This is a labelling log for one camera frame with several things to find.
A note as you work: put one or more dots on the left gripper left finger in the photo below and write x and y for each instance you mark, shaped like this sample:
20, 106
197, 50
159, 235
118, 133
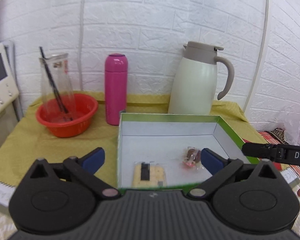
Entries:
82, 171

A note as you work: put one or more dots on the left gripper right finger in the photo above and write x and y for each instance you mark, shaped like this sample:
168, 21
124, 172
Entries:
221, 169

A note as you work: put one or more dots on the small brown candy packet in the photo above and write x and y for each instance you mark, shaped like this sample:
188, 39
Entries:
192, 158

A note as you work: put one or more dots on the cracker packet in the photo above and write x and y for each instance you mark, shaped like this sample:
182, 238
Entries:
148, 176

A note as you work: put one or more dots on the clear plastic bag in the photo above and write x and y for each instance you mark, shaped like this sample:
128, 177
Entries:
291, 129

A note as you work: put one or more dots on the red plastic basket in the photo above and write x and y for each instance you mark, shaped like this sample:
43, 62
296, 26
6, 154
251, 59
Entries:
80, 110

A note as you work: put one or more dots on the green cardboard box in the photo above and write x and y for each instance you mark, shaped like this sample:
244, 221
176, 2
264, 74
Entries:
162, 140

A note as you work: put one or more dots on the white thermal carafe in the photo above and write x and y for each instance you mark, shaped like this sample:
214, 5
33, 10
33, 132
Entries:
195, 81

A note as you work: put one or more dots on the clear glass carafe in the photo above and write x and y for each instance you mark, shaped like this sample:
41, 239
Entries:
58, 66

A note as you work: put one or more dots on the pink thermos bottle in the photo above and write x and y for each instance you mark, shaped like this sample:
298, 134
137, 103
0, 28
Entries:
115, 87

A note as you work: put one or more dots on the white appliance with screen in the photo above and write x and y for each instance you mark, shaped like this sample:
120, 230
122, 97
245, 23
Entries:
8, 87

